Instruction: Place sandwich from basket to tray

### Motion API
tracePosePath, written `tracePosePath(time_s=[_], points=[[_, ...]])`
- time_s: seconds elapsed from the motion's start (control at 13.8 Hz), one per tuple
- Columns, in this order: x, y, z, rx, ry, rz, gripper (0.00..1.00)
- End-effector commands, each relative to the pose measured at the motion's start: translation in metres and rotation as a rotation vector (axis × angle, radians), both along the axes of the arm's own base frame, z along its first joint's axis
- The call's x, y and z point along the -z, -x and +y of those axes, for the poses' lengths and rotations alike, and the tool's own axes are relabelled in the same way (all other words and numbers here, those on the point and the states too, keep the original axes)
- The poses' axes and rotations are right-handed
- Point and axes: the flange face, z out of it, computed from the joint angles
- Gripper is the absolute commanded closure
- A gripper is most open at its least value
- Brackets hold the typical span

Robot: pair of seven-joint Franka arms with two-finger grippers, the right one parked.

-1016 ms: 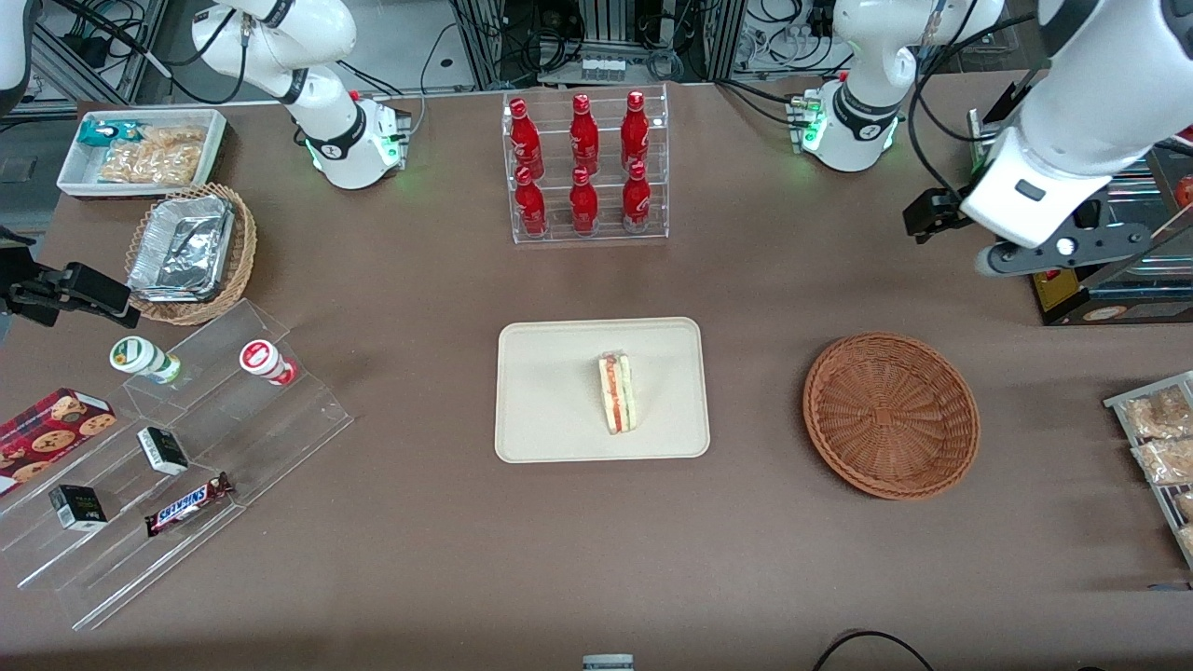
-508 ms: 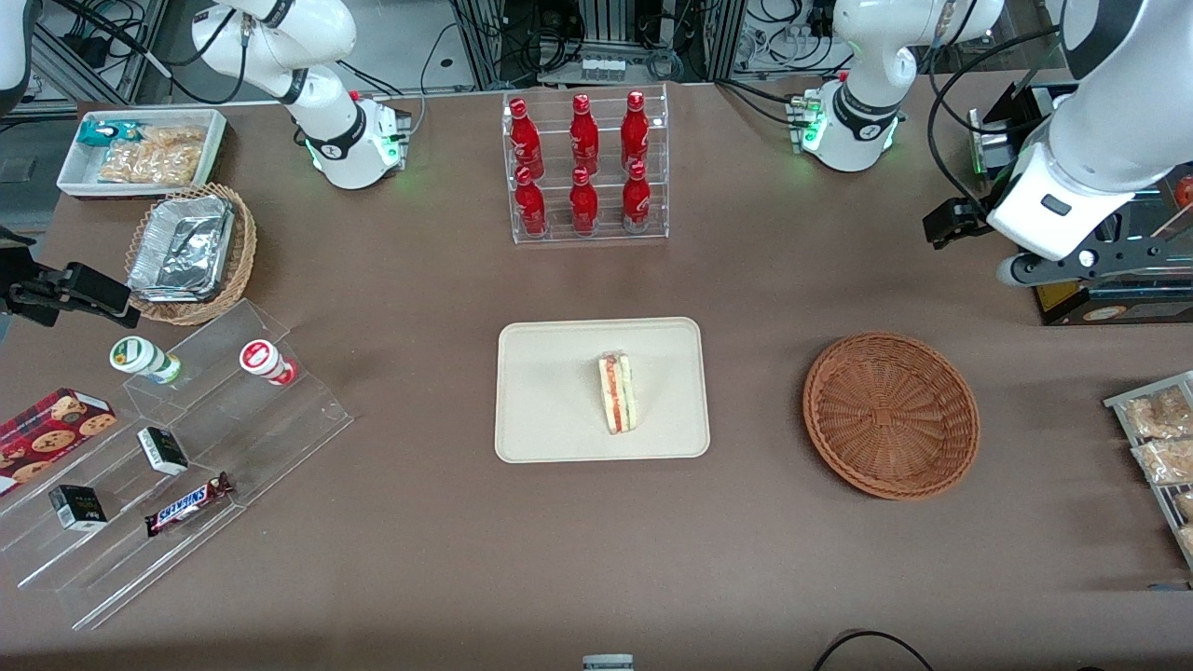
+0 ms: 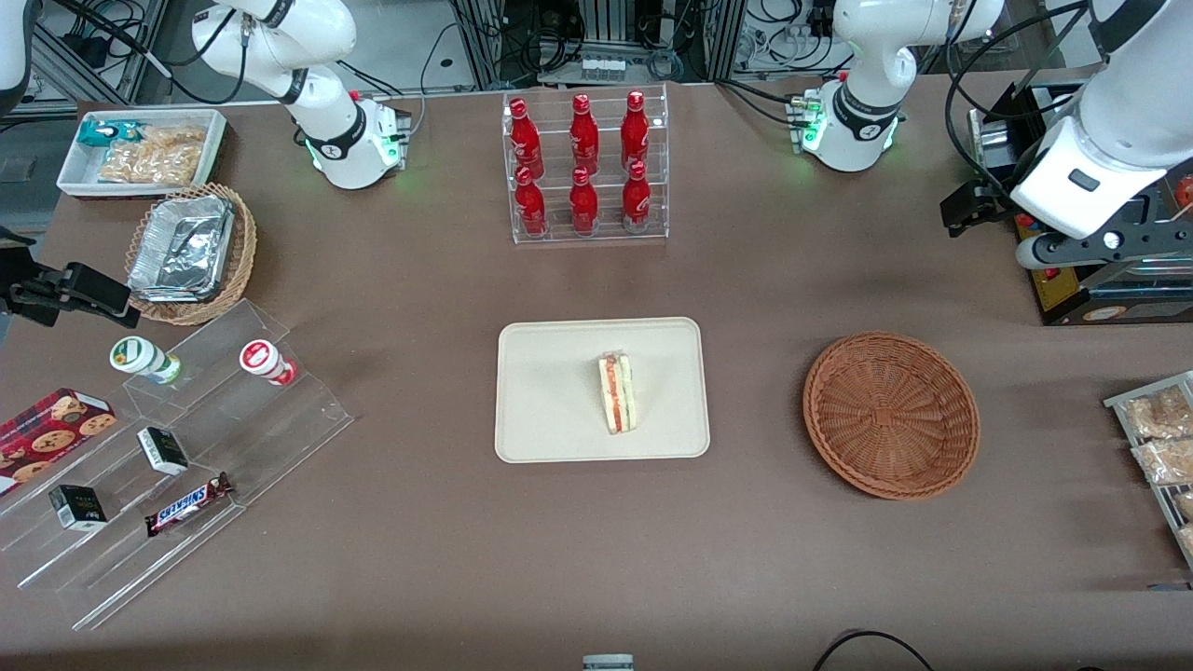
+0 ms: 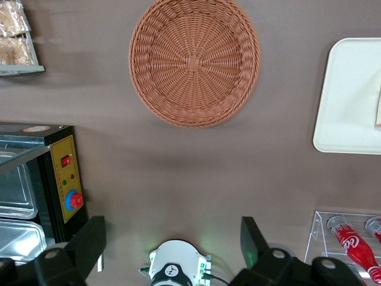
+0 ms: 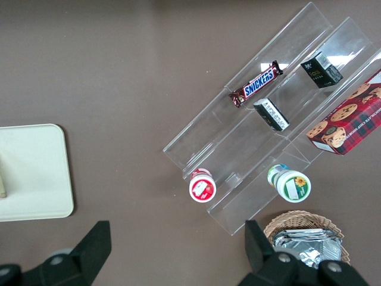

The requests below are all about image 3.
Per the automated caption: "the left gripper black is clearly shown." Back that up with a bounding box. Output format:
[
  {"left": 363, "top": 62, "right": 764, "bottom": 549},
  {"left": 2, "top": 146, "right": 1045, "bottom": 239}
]
[{"left": 939, "top": 182, "right": 1193, "bottom": 273}]

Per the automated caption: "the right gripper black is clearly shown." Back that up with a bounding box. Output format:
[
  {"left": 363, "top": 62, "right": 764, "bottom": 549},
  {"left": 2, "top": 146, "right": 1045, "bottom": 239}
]
[{"left": 0, "top": 231, "right": 131, "bottom": 327}]

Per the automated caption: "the triangle sandwich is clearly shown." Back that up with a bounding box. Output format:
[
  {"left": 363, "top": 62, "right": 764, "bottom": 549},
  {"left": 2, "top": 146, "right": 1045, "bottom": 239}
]
[{"left": 598, "top": 351, "right": 640, "bottom": 436}]

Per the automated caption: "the aluminium foil tray stack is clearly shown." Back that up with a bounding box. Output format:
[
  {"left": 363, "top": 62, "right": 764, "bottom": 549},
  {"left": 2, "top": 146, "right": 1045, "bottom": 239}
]
[{"left": 127, "top": 194, "right": 236, "bottom": 304}]

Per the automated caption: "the light wicker basket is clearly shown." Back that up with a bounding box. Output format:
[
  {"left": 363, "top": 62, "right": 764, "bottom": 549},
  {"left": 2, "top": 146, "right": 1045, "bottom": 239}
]
[{"left": 124, "top": 183, "right": 258, "bottom": 326}]

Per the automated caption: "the brown wicker basket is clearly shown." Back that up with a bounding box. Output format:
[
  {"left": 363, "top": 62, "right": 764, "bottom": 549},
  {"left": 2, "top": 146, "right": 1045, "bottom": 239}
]
[{"left": 802, "top": 332, "right": 981, "bottom": 501}]

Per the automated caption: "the tray of packaged crackers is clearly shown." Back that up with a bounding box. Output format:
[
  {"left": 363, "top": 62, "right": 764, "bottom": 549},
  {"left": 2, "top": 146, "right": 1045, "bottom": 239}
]
[{"left": 1104, "top": 371, "right": 1193, "bottom": 569}]

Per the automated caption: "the cream plastic tray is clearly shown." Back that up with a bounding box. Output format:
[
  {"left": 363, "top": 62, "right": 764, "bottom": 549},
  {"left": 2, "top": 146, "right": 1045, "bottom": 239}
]
[{"left": 494, "top": 318, "right": 711, "bottom": 464}]

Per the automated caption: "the green lid yogurt cup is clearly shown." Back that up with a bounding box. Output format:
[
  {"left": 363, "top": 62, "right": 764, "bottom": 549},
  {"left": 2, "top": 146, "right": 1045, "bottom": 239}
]
[{"left": 109, "top": 335, "right": 183, "bottom": 386}]

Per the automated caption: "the white plastic bin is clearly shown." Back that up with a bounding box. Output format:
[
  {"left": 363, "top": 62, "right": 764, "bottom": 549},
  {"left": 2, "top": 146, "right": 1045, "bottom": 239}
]
[{"left": 56, "top": 108, "right": 228, "bottom": 200}]

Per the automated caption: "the black food warmer machine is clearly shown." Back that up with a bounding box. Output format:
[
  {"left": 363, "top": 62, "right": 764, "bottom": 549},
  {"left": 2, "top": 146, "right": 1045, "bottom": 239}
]
[{"left": 969, "top": 79, "right": 1193, "bottom": 327}]

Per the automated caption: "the clear bag of crackers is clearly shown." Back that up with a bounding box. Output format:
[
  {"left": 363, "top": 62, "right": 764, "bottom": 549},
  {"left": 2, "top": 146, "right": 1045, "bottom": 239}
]
[
  {"left": 98, "top": 142, "right": 202, "bottom": 185},
  {"left": 140, "top": 125, "right": 208, "bottom": 152}
]

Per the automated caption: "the red tartan cookie box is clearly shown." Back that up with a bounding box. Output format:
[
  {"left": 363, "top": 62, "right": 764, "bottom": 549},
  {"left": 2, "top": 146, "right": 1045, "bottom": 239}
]
[{"left": 0, "top": 388, "right": 117, "bottom": 498}]

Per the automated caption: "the teal snack packet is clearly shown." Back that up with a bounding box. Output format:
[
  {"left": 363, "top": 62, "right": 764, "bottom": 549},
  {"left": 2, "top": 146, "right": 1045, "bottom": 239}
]
[{"left": 77, "top": 119, "right": 145, "bottom": 148}]

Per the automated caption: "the small black carton box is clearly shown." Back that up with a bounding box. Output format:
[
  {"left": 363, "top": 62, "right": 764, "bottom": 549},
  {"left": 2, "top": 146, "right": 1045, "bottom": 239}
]
[
  {"left": 48, "top": 484, "right": 108, "bottom": 532},
  {"left": 137, "top": 426, "right": 189, "bottom": 476}
]

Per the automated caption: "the red lid yogurt cup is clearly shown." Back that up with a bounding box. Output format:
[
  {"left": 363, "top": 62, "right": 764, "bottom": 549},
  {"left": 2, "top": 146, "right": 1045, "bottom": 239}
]
[{"left": 239, "top": 339, "right": 297, "bottom": 388}]

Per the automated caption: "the clear acrylic stepped shelf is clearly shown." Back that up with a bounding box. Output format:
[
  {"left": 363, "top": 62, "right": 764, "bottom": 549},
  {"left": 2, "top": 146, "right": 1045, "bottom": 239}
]
[{"left": 0, "top": 298, "right": 355, "bottom": 632}]

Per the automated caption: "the Snickers chocolate bar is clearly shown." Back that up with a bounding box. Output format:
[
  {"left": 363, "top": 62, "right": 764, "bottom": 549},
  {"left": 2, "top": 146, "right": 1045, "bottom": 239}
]
[{"left": 144, "top": 472, "right": 234, "bottom": 538}]

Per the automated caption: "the clear bag of pastry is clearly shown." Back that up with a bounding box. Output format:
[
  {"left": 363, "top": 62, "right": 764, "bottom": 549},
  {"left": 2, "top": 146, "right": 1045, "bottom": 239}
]
[
  {"left": 1132, "top": 438, "right": 1193, "bottom": 486},
  {"left": 1123, "top": 387, "right": 1193, "bottom": 439}
]

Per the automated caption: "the red cola bottle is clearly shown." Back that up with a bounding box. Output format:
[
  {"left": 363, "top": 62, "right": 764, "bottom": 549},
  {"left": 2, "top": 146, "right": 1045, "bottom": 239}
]
[
  {"left": 514, "top": 166, "right": 548, "bottom": 237},
  {"left": 622, "top": 160, "right": 652, "bottom": 232},
  {"left": 621, "top": 89, "right": 651, "bottom": 171},
  {"left": 508, "top": 97, "right": 545, "bottom": 178},
  {"left": 569, "top": 93, "right": 600, "bottom": 174},
  {"left": 569, "top": 166, "right": 599, "bottom": 234}
]

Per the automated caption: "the clear acrylic bottle rack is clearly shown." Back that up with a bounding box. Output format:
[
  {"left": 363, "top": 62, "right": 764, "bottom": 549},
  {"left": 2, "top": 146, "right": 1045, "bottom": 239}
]
[{"left": 501, "top": 84, "right": 670, "bottom": 246}]

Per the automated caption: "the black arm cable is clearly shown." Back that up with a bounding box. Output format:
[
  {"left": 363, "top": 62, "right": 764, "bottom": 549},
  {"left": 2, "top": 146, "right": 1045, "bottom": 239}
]
[{"left": 943, "top": 0, "right": 1096, "bottom": 197}]

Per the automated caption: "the aluminium frame rack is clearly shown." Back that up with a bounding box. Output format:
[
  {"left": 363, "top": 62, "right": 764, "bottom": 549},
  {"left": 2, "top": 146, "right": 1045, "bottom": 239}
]
[{"left": 452, "top": 0, "right": 747, "bottom": 89}]

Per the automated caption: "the black floor cable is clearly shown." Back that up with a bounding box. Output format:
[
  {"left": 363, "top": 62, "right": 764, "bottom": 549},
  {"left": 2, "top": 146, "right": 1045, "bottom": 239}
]
[{"left": 811, "top": 630, "right": 936, "bottom": 671}]

